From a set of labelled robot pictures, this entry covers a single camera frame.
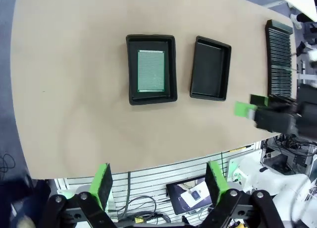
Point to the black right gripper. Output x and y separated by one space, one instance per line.
307 114

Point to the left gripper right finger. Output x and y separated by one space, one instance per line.
215 183

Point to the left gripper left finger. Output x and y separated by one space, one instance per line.
104 186

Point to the black ESD tray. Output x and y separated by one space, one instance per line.
210 69
151 69

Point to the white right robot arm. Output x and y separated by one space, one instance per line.
292 183

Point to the black tablet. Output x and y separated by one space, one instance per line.
189 195

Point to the white slatted base panel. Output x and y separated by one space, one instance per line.
148 173

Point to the black slotted board rack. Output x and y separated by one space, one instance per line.
280 57

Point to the white sneaker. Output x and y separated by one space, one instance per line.
296 21

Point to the large white table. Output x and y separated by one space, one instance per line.
302 2

